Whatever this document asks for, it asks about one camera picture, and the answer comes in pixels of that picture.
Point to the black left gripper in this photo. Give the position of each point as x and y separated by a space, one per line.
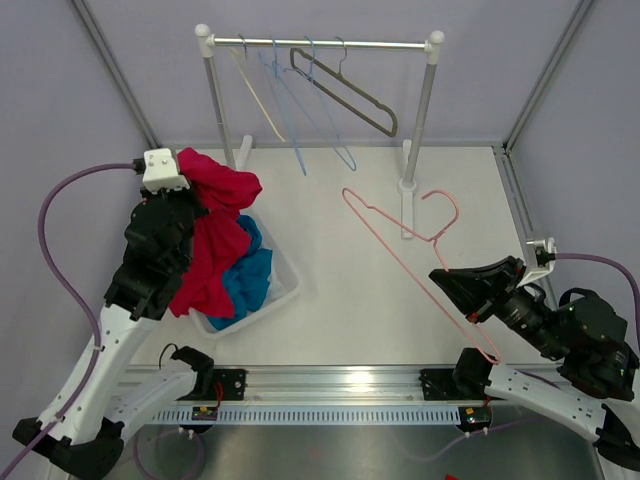
185 194

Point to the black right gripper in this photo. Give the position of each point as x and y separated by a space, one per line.
479 289

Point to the red t-shirt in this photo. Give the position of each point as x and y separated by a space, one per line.
219 241

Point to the blue t-shirt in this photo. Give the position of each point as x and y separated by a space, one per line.
248 280

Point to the light blue wire hanger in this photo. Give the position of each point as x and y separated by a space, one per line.
335 143
281 98

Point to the white t-shirt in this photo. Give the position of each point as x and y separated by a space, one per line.
276 289

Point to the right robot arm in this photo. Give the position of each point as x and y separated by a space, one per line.
584 336

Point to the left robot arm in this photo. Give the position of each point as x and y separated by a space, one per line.
84 431

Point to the cream plastic hanger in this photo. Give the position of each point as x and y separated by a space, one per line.
239 62

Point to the metal clothes rack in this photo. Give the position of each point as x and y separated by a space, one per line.
237 159

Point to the white plastic laundry basket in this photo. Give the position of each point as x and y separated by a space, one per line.
284 286

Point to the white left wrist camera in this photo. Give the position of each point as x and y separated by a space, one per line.
162 172

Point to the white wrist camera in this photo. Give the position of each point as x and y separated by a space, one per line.
541 259
162 172

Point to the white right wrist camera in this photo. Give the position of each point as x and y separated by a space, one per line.
541 259

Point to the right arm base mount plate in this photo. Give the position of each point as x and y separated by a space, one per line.
453 384

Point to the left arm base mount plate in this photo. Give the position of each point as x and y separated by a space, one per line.
229 384

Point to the white slotted cable duct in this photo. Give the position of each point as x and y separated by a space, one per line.
232 415

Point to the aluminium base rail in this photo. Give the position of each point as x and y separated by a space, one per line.
336 385

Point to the aluminium frame post left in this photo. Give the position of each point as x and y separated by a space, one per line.
99 42

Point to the aluminium frame post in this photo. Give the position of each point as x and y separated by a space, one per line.
99 42
558 55

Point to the aluminium frame post right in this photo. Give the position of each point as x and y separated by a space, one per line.
558 55

